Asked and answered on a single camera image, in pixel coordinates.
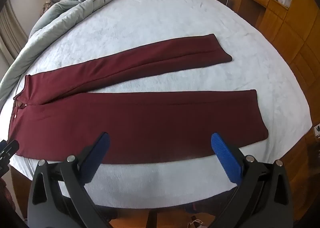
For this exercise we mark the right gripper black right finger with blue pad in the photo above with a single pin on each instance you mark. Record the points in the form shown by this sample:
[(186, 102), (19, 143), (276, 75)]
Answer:
[(262, 197)]

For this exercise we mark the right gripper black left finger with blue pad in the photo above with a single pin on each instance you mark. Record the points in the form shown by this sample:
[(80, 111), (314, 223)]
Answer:
[(57, 195)]

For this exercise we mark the maroon pants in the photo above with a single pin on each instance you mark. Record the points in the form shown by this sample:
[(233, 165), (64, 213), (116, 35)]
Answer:
[(60, 112)]

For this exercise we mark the beige curtain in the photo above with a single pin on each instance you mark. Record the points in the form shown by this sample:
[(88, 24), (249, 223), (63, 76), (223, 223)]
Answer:
[(13, 37)]

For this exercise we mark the patterned pillow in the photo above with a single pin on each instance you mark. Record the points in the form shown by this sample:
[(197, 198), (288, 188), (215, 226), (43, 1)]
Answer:
[(48, 4)]

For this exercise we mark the wooden desk cabinet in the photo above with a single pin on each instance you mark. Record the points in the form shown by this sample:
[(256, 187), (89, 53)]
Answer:
[(293, 31)]

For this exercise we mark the grey quilted duvet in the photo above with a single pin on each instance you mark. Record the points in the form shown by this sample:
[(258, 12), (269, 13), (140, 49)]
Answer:
[(55, 22)]

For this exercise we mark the white fleece bed sheet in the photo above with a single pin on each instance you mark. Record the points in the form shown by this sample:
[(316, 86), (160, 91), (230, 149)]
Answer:
[(160, 77)]

